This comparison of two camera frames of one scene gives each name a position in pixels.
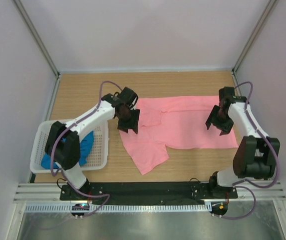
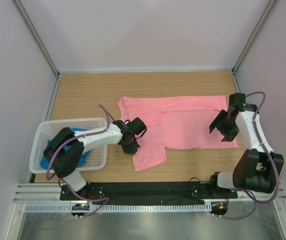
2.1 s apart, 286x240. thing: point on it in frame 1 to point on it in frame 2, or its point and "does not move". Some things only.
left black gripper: x=132 y=124 to x=132 y=150
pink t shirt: x=177 y=121 does not move
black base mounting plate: x=146 y=193 does not move
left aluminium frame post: x=37 y=37 does not move
